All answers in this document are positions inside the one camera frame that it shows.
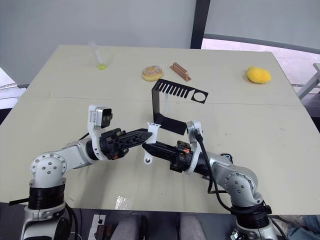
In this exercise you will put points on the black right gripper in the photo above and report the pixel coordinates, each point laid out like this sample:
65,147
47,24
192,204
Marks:
181,157

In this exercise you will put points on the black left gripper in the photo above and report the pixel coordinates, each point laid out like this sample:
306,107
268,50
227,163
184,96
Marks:
110,146

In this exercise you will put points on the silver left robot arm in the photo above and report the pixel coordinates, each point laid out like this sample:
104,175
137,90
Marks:
72,153

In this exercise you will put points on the black metal watch stand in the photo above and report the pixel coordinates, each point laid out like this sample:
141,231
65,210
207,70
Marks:
156,105

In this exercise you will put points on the clear tape patch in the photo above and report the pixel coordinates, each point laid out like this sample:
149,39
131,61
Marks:
121,202

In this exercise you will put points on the sugared donut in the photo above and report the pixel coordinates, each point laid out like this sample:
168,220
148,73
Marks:
153,73

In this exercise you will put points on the clear tube with green base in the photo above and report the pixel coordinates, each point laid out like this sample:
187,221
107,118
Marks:
101,65

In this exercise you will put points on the dark grey rounded shape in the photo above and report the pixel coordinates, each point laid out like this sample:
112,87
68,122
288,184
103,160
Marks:
133,227
193,227

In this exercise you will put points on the white strip with black parts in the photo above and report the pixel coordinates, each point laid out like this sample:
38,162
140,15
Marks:
96,225

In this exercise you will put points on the yellow mango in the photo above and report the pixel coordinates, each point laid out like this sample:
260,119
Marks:
258,75

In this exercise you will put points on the dark vertical pillar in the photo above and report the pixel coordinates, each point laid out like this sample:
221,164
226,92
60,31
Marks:
200,22

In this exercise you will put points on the blue denim leg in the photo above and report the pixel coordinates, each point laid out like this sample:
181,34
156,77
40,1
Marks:
310,227

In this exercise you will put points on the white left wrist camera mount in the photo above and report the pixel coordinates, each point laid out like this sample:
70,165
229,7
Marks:
93,120

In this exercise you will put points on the white metal frame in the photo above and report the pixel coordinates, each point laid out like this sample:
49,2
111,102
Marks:
310,83

